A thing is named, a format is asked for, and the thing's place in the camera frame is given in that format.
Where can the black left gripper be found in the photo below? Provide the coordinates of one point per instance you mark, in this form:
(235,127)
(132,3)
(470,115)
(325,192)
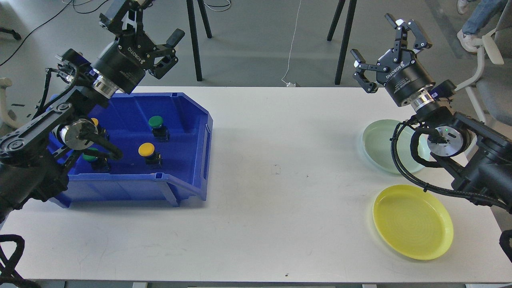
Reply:
(132,53)

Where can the grey office chair right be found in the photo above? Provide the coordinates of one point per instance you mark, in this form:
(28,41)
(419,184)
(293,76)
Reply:
(489,88)

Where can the black tripod legs right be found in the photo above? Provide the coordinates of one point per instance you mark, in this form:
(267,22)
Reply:
(346,34)

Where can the green push button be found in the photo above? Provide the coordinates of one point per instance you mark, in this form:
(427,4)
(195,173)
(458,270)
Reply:
(97,164)
(159,130)

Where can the yellow push button front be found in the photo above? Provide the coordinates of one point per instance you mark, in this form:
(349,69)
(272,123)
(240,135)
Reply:
(151,157)

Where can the yellow push button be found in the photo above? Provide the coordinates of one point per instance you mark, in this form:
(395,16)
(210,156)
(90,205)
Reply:
(151,157)
(100,129)

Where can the blue plastic bin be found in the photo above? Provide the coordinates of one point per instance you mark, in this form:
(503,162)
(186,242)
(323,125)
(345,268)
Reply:
(185,157)

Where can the green push button front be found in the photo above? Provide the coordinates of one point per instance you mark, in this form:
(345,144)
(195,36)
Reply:
(97,164)

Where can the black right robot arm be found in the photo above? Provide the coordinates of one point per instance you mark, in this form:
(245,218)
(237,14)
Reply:
(476,156)

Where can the yellow plate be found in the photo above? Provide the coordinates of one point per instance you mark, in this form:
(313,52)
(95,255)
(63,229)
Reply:
(413,222)

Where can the pale green plate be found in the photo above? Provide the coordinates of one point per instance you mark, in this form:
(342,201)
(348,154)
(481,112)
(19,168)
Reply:
(377,146)

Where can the beige chair left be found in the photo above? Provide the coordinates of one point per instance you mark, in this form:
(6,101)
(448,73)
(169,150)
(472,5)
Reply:
(4,115)

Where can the green push button back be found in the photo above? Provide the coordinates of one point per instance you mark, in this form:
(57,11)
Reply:
(159,130)

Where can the person leg and shoe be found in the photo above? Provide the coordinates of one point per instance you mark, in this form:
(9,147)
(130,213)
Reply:
(479,18)

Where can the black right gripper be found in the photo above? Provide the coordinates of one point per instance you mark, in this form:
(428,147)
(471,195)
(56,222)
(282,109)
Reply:
(404,80)

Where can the yellow push button back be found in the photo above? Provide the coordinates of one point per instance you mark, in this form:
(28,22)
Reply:
(100,129)

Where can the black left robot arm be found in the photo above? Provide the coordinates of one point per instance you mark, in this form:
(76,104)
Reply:
(37,157)

